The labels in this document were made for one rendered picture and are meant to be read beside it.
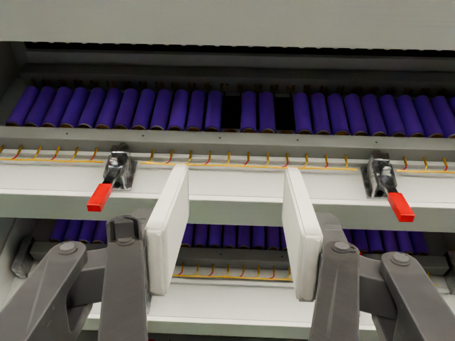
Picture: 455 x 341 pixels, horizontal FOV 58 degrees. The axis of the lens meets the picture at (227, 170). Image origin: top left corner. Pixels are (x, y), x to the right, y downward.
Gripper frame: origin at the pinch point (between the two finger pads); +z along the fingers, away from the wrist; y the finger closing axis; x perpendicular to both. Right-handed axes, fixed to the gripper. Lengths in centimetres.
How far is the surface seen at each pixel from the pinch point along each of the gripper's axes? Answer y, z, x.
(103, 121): -15.2, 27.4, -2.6
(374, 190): 13.3, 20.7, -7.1
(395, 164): 16.6, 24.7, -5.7
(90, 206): -12.6, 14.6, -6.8
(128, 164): -11.3, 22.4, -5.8
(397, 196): 14.4, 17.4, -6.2
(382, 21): 10.9, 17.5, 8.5
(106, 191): -11.8, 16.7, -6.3
